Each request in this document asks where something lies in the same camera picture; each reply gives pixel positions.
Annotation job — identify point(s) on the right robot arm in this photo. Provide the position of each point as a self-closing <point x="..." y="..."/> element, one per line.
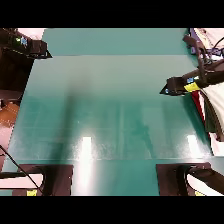
<point x="213" y="71"/>

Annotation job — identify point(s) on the red garment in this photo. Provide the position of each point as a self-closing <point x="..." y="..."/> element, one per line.
<point x="199" y="108"/>

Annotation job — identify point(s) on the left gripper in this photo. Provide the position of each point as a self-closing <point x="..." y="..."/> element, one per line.
<point x="39" y="49"/>

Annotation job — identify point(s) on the heap of clothes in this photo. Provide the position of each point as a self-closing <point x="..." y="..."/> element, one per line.
<point x="210" y="36"/>

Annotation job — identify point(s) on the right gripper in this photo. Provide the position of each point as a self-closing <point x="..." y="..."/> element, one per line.
<point x="178" y="86"/>

